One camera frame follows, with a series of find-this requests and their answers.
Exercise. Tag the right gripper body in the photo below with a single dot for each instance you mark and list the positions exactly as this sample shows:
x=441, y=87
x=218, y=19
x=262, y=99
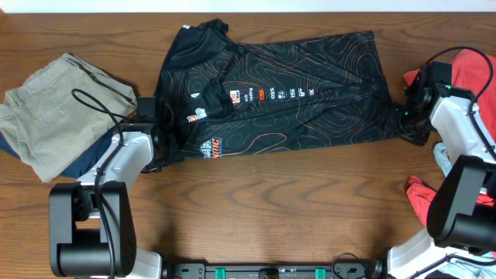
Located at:
x=412, y=127

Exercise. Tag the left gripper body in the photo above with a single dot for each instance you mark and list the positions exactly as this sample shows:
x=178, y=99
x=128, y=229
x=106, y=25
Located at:
x=169, y=150

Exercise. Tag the black cycling jersey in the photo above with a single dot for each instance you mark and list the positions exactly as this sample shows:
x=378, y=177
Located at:
x=232, y=99

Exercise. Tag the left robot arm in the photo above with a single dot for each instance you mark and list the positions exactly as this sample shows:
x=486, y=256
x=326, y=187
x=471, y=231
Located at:
x=91, y=223

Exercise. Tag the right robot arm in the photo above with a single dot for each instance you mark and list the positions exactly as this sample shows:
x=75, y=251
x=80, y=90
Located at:
x=458, y=228

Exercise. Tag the light grey garment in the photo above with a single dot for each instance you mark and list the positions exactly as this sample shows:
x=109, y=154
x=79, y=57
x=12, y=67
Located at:
x=440, y=153

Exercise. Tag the folded navy garment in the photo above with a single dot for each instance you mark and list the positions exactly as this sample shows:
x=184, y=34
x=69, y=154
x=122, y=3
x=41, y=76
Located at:
x=52, y=152

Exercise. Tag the red shirt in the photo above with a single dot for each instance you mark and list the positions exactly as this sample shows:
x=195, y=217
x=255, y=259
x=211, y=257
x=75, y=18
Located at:
x=470, y=71

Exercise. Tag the folded khaki trousers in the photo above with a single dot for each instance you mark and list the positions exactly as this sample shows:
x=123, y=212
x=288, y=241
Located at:
x=63, y=95

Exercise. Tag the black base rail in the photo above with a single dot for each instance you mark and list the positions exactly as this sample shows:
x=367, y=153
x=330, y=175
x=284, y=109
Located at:
x=345, y=266

